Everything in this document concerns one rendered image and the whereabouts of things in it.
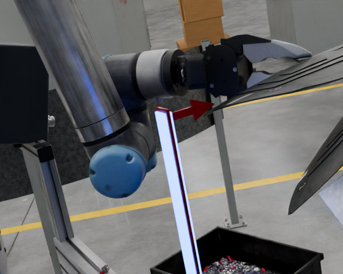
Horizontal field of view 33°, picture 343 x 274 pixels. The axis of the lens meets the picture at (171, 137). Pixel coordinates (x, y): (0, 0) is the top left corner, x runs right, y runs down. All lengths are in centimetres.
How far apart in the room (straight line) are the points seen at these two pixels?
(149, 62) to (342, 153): 33
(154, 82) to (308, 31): 605
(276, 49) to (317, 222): 225
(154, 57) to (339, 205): 34
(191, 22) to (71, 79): 801
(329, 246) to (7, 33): 486
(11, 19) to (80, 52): 602
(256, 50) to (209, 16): 796
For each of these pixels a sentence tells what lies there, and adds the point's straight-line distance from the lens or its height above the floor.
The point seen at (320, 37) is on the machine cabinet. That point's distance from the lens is 693.
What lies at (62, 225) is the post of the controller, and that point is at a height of 89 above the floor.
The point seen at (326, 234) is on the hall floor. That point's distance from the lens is 290.
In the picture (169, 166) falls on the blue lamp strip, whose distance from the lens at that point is 63.
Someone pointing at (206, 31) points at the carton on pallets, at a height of 32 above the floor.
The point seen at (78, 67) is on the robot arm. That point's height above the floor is 123.
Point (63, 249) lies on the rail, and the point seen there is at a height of 86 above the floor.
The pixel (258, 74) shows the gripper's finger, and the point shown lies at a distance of 82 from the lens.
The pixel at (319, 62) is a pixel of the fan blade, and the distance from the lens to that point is 74.
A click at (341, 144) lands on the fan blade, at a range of 95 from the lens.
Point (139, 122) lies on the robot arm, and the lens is 92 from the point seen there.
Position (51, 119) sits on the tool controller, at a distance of 121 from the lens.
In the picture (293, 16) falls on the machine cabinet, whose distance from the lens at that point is 682.
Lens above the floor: 133
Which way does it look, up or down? 16 degrees down
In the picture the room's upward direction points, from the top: 11 degrees counter-clockwise
